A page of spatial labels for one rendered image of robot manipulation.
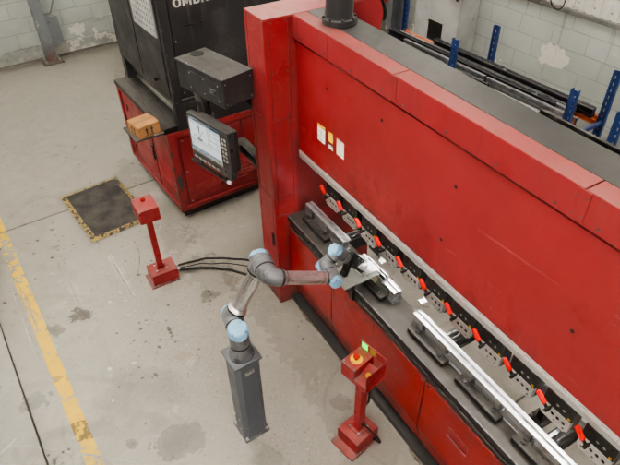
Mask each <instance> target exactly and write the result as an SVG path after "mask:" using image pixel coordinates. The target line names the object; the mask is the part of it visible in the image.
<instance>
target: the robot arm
mask: <svg viewBox="0 0 620 465"><path fill-rule="evenodd" d="M338 260H339V261H341V262H342V263H343V266H342V268H341V271H340V274H339V273H338V271H337V270H336V268H335V266H334V264H335V263H336V262H337V261H338ZM360 260H361V261H360ZM249 261H250V263H249V265H248V267H247V269H246V270H247V274H246V276H245V278H244V281H243V283H242V285H241V287H240V289H239V291H238V293H237V294H236V296H235V298H234V300H233V301H232V302H230V303H228V304H226V305H225V306H223V308H222V309H221V318H222V320H223V323H224V326H225V328H226V331H227V334H228V338H229V342H230V347H229V350H228V356H229V359H230V360H231V361H232V362H233V363H235V364H245V363H247V362H249V361H250V360H251V359H252V358H253V357H254V354H255V351H254V347H253V345H252V344H251V342H250V338H249V328H248V326H247V324H246V323H245V322H244V317H245V315H246V313H247V309H246V307H247V306H248V304H249V302H250V300H251V298H252V297H253V295H254V293H255V291H256V288H257V286H258V284H259V283H260V282H263V283H265V284H267V285H269V286H275V287H283V286H284V285H311V284H329V285H330V286H331V288H333V289H337V288H339V287H340V286H341V284H342V278H341V277H340V275H341V276H342V277H343V278H344V277H347V276H348V274H349V271H350V269H351V267H352V268H353V269H356V270H357V271H359V272H360V273H362V274H366V272H365V271H366V269H367V268H368V266H367V265H365V266H360V265H361V264H362V263H363V262H364V261H365V260H364V261H363V259H362V258H361V257H360V256H359V254H357V253H356V252H354V251H352V250H350V251H348V250H346V249H345V248H343V247H342V246H341V245H339V244H331V245H330V246H329V248H328V252H327V253H326V254H325V255H324V256H323V257H322V258H321V259H319V260H318V262H317V263H316V264H315V267H316V269H317V271H291V270H284V269H283V268H276V266H275V264H274V262H273V260H272V257H271V254H270V253H269V251H268V250H266V249H263V248H259V249H257V250H254V251H253V252H251V254H250V255H249Z"/></svg>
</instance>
